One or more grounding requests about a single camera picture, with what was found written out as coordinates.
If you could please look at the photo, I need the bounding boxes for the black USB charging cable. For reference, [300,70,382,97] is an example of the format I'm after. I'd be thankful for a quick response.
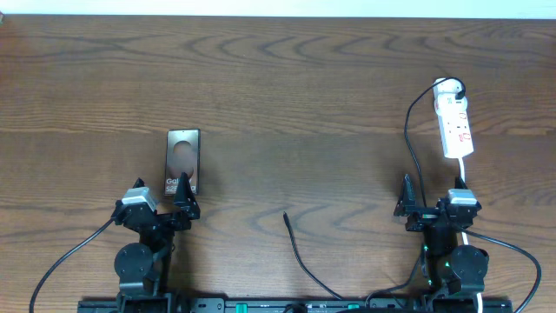
[282,77,467,302]

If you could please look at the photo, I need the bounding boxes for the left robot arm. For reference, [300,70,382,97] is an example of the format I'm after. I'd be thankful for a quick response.
[111,172,201,312]

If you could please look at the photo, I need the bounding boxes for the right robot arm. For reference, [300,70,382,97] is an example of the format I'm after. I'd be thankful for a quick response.
[394,176,489,312]

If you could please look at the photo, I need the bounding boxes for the white power strip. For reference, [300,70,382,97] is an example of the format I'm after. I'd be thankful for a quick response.
[433,77,473,159]

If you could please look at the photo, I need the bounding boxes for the black right camera cable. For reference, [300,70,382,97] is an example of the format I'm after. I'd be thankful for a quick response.
[451,222,543,313]

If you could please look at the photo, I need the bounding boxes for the black camera cable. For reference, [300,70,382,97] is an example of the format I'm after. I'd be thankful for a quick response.
[28,216,116,313]
[451,222,543,313]

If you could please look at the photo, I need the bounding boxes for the white power strip cord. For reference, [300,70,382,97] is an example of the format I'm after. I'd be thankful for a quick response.
[457,156,485,313]

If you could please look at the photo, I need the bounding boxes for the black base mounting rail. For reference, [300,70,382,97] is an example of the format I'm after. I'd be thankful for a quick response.
[77,296,513,313]

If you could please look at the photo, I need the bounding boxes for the black left camera cable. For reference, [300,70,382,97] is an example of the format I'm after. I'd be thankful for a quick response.
[28,216,116,313]

